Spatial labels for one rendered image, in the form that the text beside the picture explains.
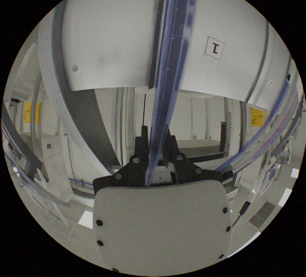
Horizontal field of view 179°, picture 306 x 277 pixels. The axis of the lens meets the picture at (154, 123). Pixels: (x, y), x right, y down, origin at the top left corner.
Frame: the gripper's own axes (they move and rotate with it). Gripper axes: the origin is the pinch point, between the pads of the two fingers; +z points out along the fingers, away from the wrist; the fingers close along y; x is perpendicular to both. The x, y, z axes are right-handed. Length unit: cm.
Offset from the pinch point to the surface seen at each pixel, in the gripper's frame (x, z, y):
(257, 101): 6.3, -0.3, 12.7
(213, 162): -12.3, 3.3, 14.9
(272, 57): 13.1, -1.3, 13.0
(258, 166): -77, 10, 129
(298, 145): -143, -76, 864
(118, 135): -20.3, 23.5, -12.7
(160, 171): -12.0, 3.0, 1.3
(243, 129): -25, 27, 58
